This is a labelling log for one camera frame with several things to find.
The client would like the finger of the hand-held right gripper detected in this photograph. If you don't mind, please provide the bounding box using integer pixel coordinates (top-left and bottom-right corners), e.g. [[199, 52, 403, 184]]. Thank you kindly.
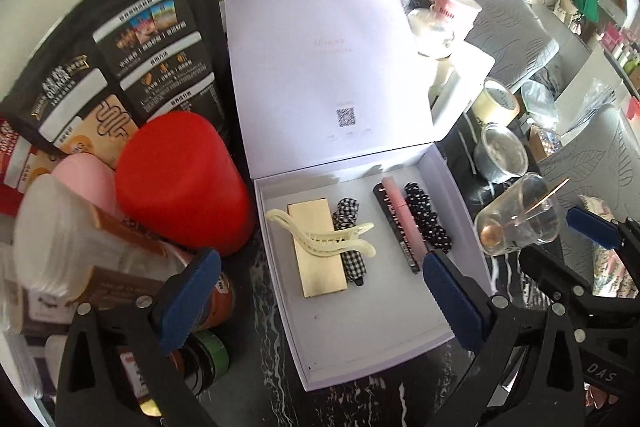
[[566, 206, 640, 253], [517, 243, 602, 309]]

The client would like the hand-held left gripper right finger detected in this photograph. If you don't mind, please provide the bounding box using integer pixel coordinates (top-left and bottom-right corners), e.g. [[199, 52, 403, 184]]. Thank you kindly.
[[422, 249, 594, 427]]

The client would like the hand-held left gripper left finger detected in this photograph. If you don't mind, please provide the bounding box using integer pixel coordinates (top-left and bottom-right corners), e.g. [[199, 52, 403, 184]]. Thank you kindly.
[[55, 248, 223, 427]]

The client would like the black polka dot scrunchie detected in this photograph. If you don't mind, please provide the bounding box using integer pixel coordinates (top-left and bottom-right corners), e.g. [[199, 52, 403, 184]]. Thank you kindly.
[[403, 181, 454, 253]]

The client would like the pink cosmetic tube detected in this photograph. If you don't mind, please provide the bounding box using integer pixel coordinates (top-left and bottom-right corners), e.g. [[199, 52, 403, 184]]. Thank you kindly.
[[382, 177, 431, 261]]

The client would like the black white gingham scrunchie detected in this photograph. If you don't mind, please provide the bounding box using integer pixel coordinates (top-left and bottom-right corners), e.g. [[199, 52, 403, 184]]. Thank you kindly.
[[331, 197, 372, 291]]

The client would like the cream hair claw clip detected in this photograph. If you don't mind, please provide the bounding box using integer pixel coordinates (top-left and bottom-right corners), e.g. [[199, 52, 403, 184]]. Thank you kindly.
[[265, 208, 377, 264]]

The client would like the lavender gift box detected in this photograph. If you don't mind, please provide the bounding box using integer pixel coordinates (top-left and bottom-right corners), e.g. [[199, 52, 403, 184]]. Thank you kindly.
[[216, 0, 496, 394]]

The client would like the orange label bottle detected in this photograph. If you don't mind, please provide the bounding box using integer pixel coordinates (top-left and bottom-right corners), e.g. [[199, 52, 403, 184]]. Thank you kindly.
[[200, 269, 236, 331]]

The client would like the floral cloth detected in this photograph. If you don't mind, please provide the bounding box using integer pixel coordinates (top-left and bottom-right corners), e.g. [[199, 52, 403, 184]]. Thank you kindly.
[[590, 207, 640, 299]]

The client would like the green lid jar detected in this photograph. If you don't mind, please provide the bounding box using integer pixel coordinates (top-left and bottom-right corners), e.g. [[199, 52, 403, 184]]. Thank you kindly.
[[170, 329, 231, 396]]

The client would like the clear glass cup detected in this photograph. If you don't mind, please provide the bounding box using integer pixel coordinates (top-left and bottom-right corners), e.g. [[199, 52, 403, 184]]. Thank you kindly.
[[474, 173, 564, 258]]

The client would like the rose gold spoon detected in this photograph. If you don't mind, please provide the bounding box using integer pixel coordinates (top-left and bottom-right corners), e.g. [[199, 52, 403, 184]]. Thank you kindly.
[[481, 178, 571, 254]]

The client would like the small clear lidded bowl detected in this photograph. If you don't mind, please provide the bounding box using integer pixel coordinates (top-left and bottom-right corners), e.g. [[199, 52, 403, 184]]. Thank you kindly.
[[472, 123, 530, 184]]

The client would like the red cylindrical canister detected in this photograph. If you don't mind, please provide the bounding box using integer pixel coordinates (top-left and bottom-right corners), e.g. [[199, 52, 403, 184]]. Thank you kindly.
[[115, 111, 256, 258]]

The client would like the clear plastic bag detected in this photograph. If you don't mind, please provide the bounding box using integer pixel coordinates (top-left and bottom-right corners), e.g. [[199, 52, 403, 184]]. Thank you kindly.
[[520, 79, 559, 123]]

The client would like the clear plastic jar brown label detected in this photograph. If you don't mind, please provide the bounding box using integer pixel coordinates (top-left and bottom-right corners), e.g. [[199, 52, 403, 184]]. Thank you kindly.
[[12, 173, 201, 314]]

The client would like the clear tape roll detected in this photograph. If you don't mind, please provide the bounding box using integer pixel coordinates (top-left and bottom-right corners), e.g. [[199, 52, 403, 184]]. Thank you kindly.
[[470, 79, 521, 128]]

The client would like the pink cap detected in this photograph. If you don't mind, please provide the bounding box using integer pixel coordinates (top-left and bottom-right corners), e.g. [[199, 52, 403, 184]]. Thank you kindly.
[[51, 154, 126, 219]]

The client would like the white purple box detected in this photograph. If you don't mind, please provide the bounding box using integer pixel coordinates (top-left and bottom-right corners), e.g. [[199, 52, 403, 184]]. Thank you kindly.
[[0, 302, 67, 409]]

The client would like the white barcode box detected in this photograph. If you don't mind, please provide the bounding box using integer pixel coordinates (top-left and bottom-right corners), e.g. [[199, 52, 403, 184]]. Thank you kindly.
[[430, 52, 496, 142]]

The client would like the red snack bag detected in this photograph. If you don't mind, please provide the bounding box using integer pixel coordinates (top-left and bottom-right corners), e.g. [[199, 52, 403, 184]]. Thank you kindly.
[[0, 119, 37, 204]]

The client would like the pink white paper cup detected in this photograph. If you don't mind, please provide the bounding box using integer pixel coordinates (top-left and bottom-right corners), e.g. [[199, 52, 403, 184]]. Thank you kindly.
[[432, 0, 484, 40]]

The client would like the black printed bag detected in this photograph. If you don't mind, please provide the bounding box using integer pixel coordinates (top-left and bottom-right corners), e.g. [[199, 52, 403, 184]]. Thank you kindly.
[[0, 0, 237, 188]]

